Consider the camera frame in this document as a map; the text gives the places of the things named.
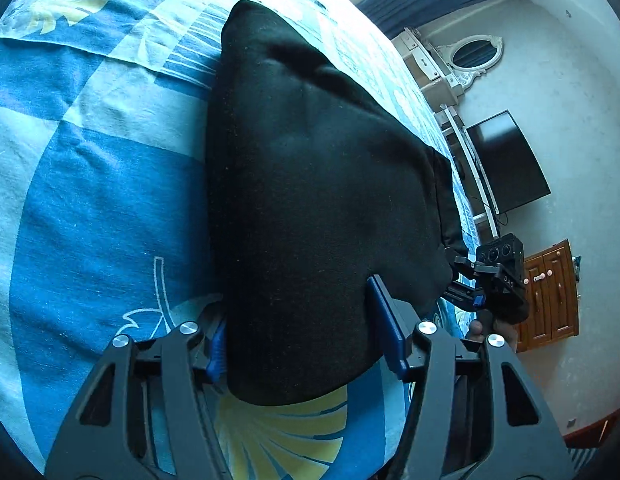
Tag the white vanity dresser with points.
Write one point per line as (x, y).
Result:
(427, 67)

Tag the oval white-framed mirror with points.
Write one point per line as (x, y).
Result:
(474, 52)

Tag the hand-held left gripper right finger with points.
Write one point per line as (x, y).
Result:
(384, 320)

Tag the black pants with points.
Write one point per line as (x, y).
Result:
(315, 185)

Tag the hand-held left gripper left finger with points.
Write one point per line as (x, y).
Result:
(217, 355)

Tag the person's right hand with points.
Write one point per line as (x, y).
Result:
(474, 331)

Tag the wall socket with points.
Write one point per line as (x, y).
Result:
(570, 423)

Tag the white television stand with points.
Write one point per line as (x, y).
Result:
(452, 120)

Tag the black television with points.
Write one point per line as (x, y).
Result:
(509, 165)

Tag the blue patterned bedsheet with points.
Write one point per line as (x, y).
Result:
(90, 185)

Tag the brown wooden cabinet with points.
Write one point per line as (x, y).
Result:
(549, 300)

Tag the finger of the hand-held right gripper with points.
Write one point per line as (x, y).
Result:
(463, 265)
(459, 294)

